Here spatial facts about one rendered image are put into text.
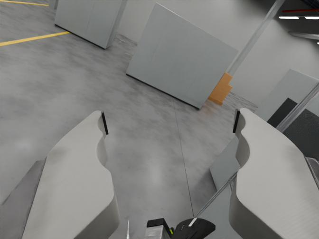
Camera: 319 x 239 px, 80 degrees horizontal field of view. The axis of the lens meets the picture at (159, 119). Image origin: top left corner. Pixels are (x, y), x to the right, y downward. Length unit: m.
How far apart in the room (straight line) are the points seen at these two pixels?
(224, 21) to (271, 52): 3.62
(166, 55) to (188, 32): 0.82
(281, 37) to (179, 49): 9.45
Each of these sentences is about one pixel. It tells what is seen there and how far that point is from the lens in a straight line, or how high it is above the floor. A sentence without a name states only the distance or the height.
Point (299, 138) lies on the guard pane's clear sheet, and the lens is 1.44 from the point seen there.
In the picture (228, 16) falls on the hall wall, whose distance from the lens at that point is 12.87.
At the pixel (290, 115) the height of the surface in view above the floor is 1.67.
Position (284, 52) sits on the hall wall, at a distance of 14.60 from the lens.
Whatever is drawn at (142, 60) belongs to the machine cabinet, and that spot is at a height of 0.61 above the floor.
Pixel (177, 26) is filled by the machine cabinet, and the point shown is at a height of 1.81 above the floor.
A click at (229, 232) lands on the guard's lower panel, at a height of 0.86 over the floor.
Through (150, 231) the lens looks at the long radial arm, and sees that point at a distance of 0.88.
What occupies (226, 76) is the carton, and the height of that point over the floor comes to 1.15.
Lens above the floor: 1.80
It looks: 25 degrees down
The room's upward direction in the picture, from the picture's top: 30 degrees clockwise
